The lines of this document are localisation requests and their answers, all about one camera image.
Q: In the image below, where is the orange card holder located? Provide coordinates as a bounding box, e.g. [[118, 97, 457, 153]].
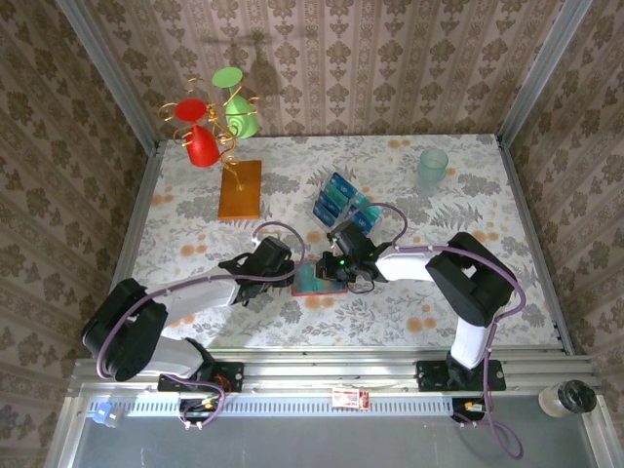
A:
[[290, 259, 349, 298]]

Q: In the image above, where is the clear acrylic card stand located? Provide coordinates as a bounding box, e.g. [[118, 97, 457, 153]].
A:
[[311, 172, 385, 241]]

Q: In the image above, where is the red and white label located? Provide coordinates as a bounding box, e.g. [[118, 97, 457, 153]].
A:
[[331, 387, 371, 410]]

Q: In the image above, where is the frosted teal glass cup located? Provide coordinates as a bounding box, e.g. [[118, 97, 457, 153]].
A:
[[413, 148, 450, 197]]

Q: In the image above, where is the black power connector block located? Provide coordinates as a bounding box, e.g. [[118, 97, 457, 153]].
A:
[[450, 397, 489, 424], [177, 397, 221, 424]]

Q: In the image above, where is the red wine glass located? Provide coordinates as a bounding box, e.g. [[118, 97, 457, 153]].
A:
[[174, 97, 221, 170]]

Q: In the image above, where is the green wine glass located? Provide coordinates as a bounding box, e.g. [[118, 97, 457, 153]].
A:
[[212, 67, 261, 140]]

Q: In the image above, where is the blue and clear plug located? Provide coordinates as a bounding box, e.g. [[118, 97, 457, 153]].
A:
[[90, 402, 128, 429]]

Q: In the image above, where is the clear jar black lid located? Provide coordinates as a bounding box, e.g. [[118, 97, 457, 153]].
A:
[[537, 379, 599, 418]]

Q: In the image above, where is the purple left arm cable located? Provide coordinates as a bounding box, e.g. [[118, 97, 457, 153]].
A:
[[96, 221, 307, 430]]

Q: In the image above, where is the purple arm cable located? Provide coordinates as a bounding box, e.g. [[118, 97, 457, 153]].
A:
[[96, 221, 307, 430], [335, 202, 527, 463]]

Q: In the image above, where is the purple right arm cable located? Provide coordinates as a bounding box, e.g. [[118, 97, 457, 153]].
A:
[[335, 202, 527, 463]]

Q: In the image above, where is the gold wire rack wooden base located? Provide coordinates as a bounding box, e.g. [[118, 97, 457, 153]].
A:
[[156, 75, 267, 221]]

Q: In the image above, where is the long aluminium base rail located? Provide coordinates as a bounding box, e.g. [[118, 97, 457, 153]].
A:
[[67, 345, 605, 397]]

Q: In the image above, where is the grey slotted cable duct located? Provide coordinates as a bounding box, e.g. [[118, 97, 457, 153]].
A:
[[116, 400, 459, 418]]

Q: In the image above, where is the aluminium table side rail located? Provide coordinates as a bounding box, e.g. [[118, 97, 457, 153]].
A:
[[495, 134, 576, 355], [91, 139, 165, 360]]

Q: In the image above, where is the aluminium frame post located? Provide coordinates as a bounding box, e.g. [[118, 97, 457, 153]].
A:
[[496, 0, 596, 147], [54, 0, 162, 153]]

